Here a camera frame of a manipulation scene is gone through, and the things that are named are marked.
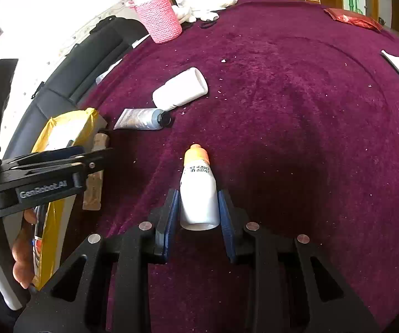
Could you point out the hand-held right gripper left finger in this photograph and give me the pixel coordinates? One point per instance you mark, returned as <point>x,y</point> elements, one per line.
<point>170,222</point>

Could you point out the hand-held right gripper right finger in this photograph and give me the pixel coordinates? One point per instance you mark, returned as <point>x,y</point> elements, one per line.
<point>225,222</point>

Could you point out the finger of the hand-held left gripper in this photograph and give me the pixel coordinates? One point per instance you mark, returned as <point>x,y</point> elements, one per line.
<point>60,152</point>
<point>92,161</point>

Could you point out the yellow mailer bag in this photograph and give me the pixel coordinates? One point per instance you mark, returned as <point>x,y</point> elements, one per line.
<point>67,128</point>

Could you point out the white bottle with orange cap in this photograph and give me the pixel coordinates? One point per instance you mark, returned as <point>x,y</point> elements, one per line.
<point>199,194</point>

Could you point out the person's left hand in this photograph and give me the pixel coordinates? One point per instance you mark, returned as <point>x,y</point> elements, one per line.
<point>24,249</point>

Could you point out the small tube with black cap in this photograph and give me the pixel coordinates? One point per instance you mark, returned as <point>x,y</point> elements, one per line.
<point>140,118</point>

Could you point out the black bag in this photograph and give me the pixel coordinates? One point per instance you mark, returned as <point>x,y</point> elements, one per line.
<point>81,59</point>

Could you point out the white plastic bottle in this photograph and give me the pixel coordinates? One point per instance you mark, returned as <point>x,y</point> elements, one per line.
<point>182,88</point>

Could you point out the bottle in pink knitted sleeve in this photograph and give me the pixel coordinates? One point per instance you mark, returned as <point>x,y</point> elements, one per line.
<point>158,14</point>

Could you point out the red foil packet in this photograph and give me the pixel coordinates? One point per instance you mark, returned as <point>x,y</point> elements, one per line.
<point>354,19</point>

